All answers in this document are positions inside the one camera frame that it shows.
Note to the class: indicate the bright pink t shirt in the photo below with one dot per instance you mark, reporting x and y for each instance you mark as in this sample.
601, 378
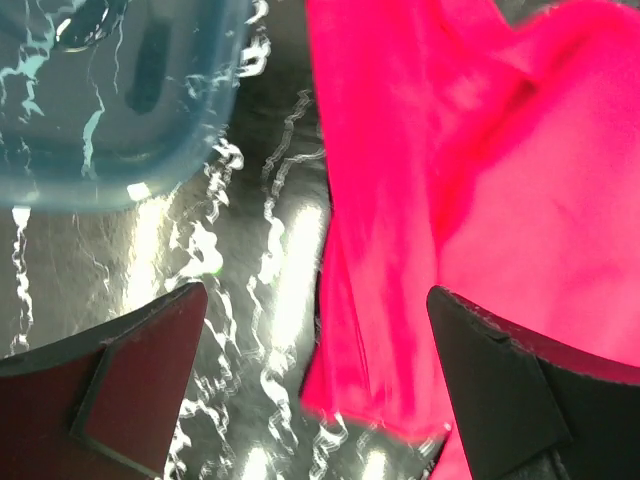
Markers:
499, 162

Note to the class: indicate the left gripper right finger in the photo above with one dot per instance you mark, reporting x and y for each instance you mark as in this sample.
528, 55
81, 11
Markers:
530, 407

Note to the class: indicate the translucent blue plastic basin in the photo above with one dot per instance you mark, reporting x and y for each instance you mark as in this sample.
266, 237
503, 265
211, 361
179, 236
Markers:
107, 103

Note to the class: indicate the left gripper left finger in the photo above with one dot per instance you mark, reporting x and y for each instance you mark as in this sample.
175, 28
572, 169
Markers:
103, 403

